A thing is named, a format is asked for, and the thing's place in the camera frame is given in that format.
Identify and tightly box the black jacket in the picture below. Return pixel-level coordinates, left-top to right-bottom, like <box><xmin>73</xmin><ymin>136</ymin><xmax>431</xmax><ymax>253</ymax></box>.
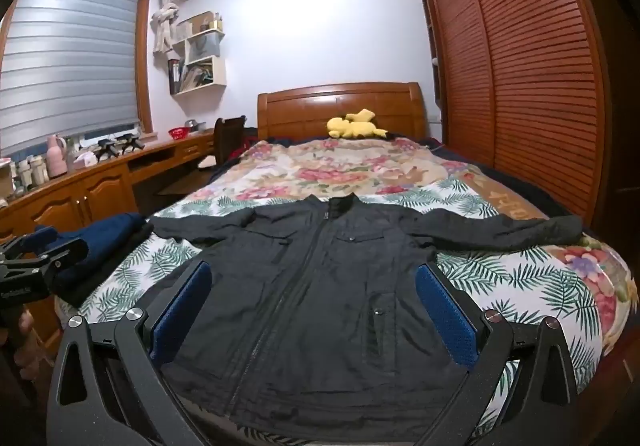
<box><xmin>148</xmin><ymin>195</ymin><xmax>582</xmax><ymax>440</ymax></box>

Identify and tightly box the person's left hand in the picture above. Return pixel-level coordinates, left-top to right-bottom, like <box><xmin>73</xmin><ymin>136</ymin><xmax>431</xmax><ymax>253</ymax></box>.
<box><xmin>17</xmin><ymin>307</ymin><xmax>37</xmax><ymax>345</ymax></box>

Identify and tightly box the folded navy blue garment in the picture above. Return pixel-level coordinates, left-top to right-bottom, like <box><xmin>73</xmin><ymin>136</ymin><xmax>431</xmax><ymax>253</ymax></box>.
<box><xmin>23</xmin><ymin>213</ymin><xmax>153</xmax><ymax>308</ymax></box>

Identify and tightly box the pink thermos jug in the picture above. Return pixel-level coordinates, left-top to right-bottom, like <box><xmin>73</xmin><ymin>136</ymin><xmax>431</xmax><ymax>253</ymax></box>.
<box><xmin>46</xmin><ymin>134</ymin><xmax>68</xmax><ymax>178</ymax></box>

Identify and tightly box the long wooden desk cabinet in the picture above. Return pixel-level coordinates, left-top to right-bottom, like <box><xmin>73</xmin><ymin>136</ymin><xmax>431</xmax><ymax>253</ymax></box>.
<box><xmin>0</xmin><ymin>127</ymin><xmax>217</xmax><ymax>357</ymax></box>

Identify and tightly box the red basket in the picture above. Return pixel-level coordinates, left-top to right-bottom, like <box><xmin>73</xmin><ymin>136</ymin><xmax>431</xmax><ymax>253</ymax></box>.
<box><xmin>168</xmin><ymin>126</ymin><xmax>191</xmax><ymax>140</ymax></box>

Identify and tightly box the grey window blind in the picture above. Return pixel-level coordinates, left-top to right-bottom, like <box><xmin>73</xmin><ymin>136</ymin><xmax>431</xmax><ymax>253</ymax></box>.
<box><xmin>1</xmin><ymin>0</ymin><xmax>140</xmax><ymax>154</ymax></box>

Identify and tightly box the dark wooden chair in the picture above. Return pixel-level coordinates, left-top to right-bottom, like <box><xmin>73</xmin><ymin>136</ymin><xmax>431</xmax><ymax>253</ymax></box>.
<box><xmin>158</xmin><ymin>114</ymin><xmax>248</xmax><ymax>199</ymax></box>

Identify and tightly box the wooden headboard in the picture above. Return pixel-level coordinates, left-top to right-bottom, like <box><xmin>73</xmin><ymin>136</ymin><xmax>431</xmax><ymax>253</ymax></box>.
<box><xmin>257</xmin><ymin>82</ymin><xmax>428</xmax><ymax>142</ymax></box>

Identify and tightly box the tied white curtain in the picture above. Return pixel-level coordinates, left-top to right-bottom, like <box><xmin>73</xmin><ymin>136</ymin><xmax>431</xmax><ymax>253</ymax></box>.
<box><xmin>151</xmin><ymin>0</ymin><xmax>187</xmax><ymax>54</ymax></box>

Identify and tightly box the yellow plush toy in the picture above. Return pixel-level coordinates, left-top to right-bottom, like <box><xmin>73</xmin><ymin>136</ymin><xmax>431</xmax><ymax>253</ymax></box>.
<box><xmin>326</xmin><ymin>109</ymin><xmax>387</xmax><ymax>140</ymax></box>

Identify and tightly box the louvered wooden wardrobe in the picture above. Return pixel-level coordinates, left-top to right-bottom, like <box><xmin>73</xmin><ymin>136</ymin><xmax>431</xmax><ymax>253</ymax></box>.
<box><xmin>425</xmin><ymin>0</ymin><xmax>618</xmax><ymax>234</ymax></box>

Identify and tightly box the white wall shelf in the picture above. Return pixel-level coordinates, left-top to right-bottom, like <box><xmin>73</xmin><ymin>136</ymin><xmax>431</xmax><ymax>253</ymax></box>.
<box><xmin>168</xmin><ymin>12</ymin><xmax>227</xmax><ymax>96</ymax></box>

